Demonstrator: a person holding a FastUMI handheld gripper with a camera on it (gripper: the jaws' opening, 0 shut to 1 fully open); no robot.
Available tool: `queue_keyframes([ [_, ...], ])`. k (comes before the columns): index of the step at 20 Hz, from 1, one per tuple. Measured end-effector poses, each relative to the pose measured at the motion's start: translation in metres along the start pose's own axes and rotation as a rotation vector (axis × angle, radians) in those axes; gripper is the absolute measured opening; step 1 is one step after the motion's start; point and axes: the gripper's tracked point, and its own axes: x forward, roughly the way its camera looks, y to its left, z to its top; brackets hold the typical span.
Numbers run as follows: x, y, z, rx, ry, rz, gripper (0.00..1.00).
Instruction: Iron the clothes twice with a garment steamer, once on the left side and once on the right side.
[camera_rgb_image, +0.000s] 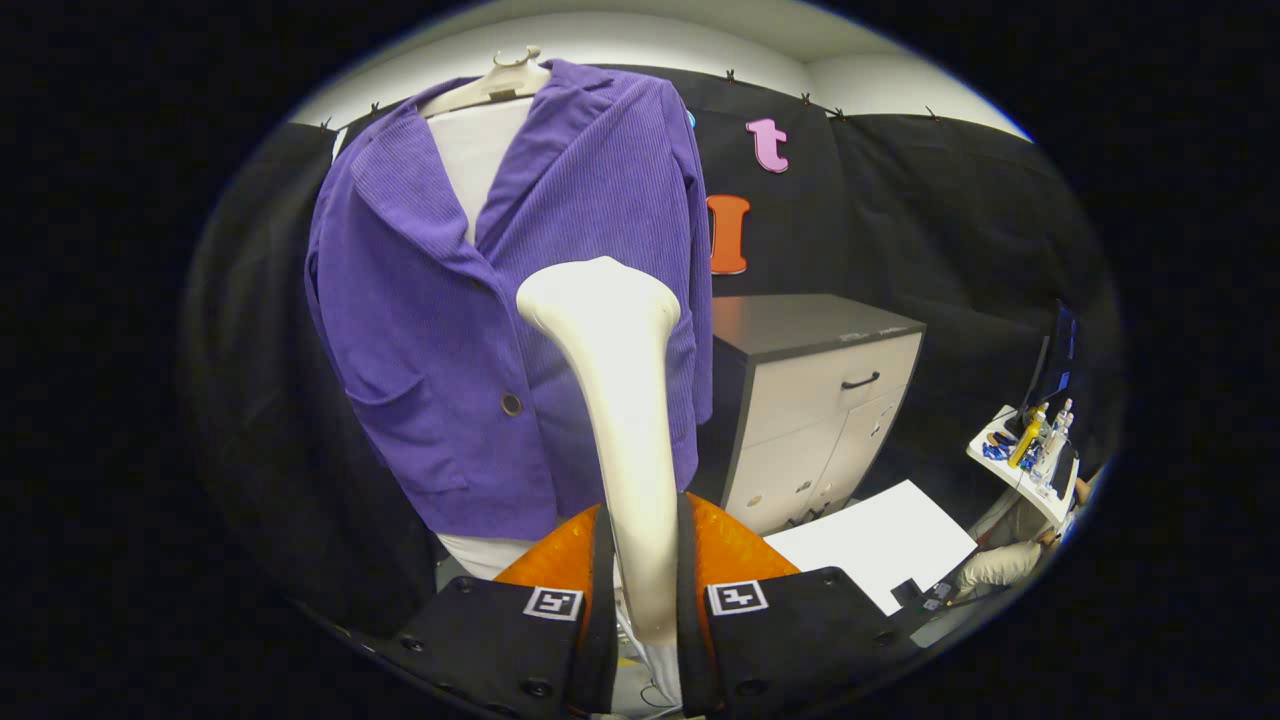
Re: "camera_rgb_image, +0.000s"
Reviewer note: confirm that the white paper sheet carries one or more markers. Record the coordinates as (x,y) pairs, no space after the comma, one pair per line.
(880,540)

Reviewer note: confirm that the small black device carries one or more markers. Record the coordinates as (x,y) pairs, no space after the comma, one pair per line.
(915,592)

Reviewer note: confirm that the clear plastic bottle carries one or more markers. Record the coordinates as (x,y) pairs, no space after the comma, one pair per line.
(1055,435)

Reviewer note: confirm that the yellow bottle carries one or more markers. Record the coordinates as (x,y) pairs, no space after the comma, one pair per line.
(1025,445)

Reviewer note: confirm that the white side table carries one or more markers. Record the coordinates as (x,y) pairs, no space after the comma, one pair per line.
(1000,462)

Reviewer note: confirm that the computer monitor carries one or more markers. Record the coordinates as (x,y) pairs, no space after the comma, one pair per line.
(1062,350)

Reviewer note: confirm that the grey cabinet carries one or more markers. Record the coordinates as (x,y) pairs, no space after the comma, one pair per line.
(820,390)

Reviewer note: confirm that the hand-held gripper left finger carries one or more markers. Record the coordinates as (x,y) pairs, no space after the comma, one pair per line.
(604,620)

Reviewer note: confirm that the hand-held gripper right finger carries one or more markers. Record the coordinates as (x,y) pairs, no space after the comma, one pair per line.
(688,600)

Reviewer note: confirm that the white mannequin torso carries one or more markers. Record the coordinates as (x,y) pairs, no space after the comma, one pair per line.
(475,160)

